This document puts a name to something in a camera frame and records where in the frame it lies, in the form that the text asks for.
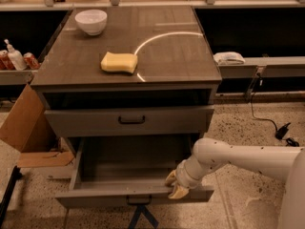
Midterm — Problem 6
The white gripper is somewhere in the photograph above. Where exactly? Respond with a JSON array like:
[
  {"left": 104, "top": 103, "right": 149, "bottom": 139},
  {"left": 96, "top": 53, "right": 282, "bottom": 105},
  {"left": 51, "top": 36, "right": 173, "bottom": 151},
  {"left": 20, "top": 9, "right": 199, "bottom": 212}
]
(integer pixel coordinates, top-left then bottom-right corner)
[{"left": 165, "top": 159, "right": 204, "bottom": 199}]

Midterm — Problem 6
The grey drawer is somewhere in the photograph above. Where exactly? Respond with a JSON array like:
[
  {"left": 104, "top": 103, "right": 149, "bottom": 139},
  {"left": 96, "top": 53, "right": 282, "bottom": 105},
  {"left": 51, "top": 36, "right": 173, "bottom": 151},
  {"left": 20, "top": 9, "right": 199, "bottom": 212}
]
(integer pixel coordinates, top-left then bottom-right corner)
[
  {"left": 54, "top": 134, "right": 215, "bottom": 209},
  {"left": 45, "top": 106, "right": 214, "bottom": 137}
]

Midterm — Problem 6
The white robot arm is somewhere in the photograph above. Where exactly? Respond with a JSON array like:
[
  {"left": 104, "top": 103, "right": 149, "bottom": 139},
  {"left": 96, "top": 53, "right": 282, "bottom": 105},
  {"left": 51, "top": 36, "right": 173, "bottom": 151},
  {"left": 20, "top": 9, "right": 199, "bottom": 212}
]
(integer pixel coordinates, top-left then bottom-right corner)
[{"left": 165, "top": 137, "right": 305, "bottom": 229}]

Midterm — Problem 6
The grey drawer cabinet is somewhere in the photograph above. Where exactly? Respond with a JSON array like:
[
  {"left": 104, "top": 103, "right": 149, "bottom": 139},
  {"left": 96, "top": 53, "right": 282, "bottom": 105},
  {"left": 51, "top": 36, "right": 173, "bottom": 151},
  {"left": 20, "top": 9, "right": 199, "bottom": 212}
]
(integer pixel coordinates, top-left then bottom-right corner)
[{"left": 30, "top": 5, "right": 223, "bottom": 145}]

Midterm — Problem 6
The grey top drawer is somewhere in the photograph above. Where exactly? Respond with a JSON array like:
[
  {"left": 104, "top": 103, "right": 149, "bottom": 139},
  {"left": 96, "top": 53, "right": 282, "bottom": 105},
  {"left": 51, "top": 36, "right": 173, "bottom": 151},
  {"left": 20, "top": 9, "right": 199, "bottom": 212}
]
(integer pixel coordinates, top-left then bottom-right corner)
[{"left": 45, "top": 106, "right": 214, "bottom": 137}]

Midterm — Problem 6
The yellow sponge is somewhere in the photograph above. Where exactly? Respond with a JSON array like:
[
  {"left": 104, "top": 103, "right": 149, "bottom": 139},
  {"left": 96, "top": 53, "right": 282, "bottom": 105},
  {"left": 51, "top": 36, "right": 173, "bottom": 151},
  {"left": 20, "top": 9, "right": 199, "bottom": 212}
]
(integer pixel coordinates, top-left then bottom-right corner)
[{"left": 100, "top": 52, "right": 138, "bottom": 73}]

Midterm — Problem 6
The folded white cloth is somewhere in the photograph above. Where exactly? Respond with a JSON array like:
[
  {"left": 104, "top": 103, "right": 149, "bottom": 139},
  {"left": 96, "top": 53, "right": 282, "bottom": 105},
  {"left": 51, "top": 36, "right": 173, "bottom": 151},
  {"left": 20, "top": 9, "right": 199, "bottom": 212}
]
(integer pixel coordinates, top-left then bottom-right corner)
[{"left": 213, "top": 52, "right": 245, "bottom": 65}]

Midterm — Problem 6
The black stand leg left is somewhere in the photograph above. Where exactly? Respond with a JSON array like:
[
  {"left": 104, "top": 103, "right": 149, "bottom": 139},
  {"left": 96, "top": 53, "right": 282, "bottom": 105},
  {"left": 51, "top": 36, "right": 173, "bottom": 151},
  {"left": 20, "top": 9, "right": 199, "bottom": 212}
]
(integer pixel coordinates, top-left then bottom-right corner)
[{"left": 0, "top": 166, "right": 22, "bottom": 227}]

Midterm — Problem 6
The brown cardboard box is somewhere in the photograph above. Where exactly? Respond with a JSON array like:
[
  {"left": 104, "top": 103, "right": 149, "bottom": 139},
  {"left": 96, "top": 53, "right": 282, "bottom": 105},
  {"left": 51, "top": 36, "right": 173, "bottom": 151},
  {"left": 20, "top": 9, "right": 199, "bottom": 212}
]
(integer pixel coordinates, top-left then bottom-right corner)
[{"left": 0, "top": 85, "right": 74, "bottom": 179}]

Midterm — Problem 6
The white bowl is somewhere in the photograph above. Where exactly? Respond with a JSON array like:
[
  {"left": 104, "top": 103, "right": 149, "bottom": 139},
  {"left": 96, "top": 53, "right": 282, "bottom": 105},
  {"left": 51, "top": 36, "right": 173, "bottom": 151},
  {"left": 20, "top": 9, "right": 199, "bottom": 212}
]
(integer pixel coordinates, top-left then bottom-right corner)
[{"left": 74, "top": 10, "right": 108, "bottom": 35}]

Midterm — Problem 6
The red soda can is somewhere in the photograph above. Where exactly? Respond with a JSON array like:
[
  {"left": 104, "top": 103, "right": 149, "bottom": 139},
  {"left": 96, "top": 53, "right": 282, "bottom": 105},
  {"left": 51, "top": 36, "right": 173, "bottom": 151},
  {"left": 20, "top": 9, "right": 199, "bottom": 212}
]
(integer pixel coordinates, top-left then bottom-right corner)
[
  {"left": 24, "top": 52, "right": 40, "bottom": 70},
  {"left": 0, "top": 50, "right": 14, "bottom": 70}
]

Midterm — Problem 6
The white pump bottle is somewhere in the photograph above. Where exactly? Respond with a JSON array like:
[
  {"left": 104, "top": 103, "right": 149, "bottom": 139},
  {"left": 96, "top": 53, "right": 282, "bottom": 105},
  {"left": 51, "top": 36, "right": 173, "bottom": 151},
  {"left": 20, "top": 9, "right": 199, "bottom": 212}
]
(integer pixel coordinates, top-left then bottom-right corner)
[{"left": 4, "top": 39, "right": 27, "bottom": 71}]

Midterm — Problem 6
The red soda can left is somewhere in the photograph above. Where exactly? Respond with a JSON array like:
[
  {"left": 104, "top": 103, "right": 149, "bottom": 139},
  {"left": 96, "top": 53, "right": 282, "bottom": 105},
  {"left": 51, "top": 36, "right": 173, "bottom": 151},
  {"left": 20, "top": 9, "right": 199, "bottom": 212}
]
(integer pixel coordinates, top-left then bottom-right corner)
[{"left": 0, "top": 50, "right": 14, "bottom": 70}]

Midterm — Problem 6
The black power adapter cable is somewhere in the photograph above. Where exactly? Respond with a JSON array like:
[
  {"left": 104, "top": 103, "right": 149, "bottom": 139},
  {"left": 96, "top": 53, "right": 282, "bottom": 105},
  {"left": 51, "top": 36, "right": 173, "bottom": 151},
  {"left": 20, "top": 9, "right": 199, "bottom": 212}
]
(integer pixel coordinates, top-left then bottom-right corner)
[{"left": 250, "top": 74, "right": 300, "bottom": 148}]

